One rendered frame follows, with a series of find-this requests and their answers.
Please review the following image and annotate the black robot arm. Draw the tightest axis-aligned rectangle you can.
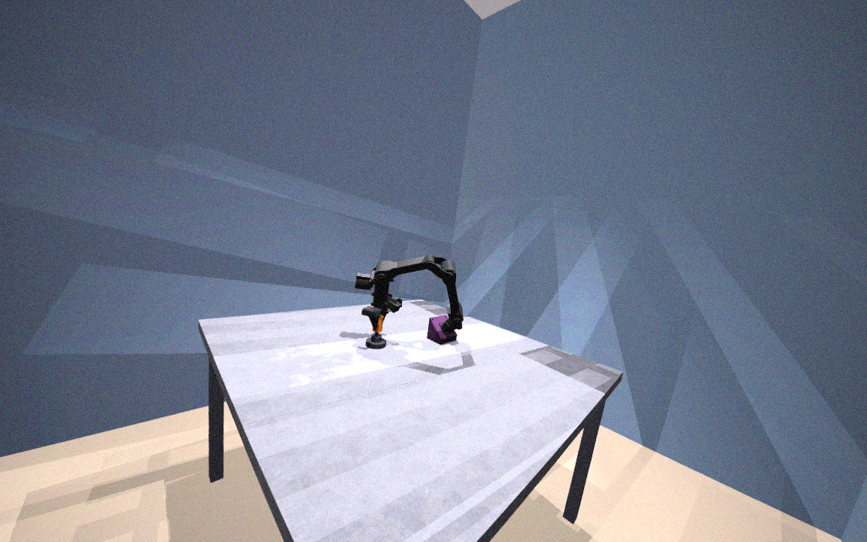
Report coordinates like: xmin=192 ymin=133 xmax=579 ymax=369
xmin=355 ymin=254 xmax=464 ymax=335

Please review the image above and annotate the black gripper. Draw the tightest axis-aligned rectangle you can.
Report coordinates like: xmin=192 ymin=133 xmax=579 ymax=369
xmin=361 ymin=291 xmax=391 ymax=330

